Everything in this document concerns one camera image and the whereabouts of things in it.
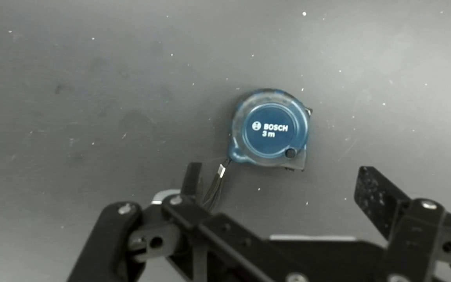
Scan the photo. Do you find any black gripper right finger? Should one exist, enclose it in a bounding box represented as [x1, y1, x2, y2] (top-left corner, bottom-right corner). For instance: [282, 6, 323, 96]
[354, 164, 451, 282]

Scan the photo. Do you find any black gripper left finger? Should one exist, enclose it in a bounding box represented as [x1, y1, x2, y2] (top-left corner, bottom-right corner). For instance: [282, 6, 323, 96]
[67, 161, 269, 282]

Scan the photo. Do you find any blue black measuring tape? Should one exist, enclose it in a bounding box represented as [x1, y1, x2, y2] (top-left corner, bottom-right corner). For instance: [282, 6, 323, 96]
[202, 86, 313, 208]

